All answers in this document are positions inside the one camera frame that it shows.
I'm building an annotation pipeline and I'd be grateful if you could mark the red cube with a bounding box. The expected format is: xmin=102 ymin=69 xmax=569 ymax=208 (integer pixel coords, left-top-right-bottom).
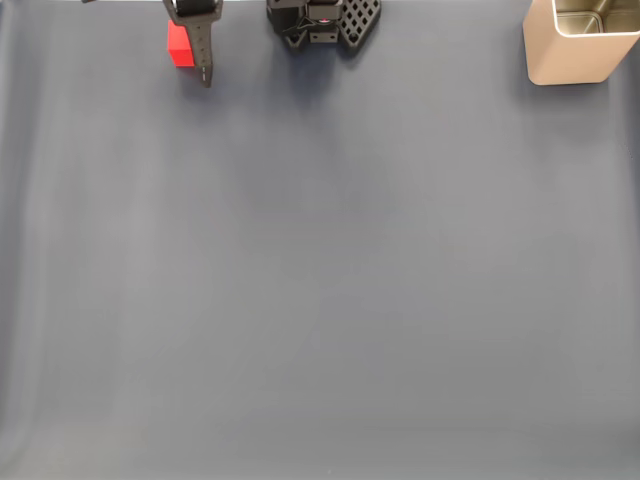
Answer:
xmin=166 ymin=19 xmax=195 ymax=69

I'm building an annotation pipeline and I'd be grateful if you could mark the beige metal square container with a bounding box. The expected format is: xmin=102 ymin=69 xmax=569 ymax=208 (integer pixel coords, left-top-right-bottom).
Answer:
xmin=522 ymin=0 xmax=640 ymax=86

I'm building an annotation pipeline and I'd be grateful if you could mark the dark blue-grey table mat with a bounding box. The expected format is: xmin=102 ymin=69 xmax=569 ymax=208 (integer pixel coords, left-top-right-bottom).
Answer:
xmin=0 ymin=0 xmax=640 ymax=480

